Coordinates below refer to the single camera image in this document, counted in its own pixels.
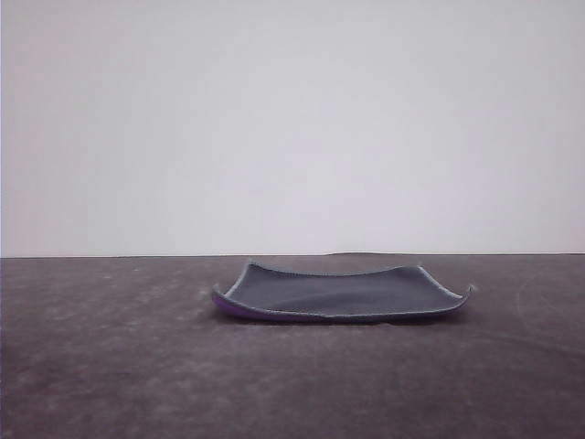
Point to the purple towel with grey hem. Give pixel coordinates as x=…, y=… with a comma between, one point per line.
x=338, y=292

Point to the grey table cloth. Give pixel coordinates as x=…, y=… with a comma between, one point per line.
x=137, y=375

